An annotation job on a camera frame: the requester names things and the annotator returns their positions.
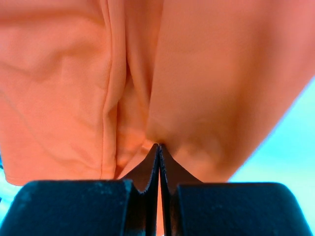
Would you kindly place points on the orange t shirt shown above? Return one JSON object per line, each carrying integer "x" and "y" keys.
{"x": 87, "y": 87}

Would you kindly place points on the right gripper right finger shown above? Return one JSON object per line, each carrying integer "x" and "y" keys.
{"x": 194, "y": 208}

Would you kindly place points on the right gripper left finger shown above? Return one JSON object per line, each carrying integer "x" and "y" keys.
{"x": 124, "y": 207}

